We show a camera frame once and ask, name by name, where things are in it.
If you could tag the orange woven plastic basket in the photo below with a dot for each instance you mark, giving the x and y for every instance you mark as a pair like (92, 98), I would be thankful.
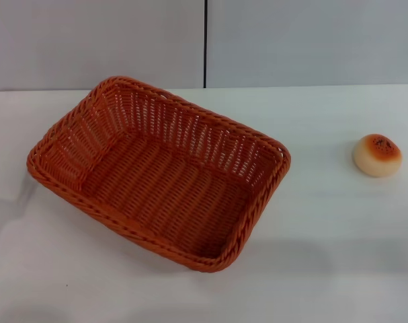
(156, 188)

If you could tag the round toasted bread bun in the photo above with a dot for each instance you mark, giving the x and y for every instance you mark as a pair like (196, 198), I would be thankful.
(376, 158)

